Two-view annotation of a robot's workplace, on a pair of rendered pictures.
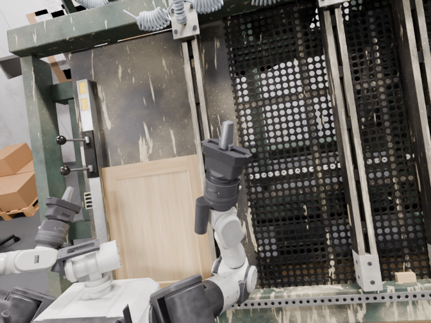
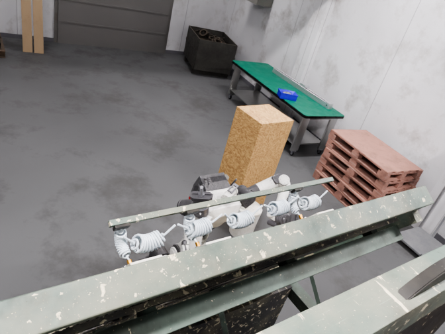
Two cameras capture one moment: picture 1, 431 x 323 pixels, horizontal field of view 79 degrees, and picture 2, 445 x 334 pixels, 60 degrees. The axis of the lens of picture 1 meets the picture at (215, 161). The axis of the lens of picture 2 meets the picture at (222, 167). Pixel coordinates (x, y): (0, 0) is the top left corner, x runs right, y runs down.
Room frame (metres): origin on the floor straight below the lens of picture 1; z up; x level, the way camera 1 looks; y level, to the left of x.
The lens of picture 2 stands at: (1.64, -1.34, 2.77)
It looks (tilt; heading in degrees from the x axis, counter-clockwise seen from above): 30 degrees down; 128
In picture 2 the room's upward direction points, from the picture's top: 16 degrees clockwise
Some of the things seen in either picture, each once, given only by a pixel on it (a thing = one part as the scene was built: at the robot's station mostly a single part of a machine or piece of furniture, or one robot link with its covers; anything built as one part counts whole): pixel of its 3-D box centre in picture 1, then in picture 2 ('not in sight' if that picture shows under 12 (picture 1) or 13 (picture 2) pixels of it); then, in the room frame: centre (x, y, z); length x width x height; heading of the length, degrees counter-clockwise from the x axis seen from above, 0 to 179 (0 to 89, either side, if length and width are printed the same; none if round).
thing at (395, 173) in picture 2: not in sight; (365, 173); (0.09, 3.90, 0.40); 1.18 x 0.77 x 0.80; 163
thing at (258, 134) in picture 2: not in sight; (249, 161); (-0.61, 2.02, 0.63); 0.50 x 0.42 x 1.25; 83
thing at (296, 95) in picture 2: not in sight; (277, 102); (-2.07, 4.46, 0.45); 2.40 x 0.95 x 0.91; 163
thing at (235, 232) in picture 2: not in sight; (246, 215); (-0.19, 1.67, 0.24); 0.32 x 0.30 x 0.47; 73
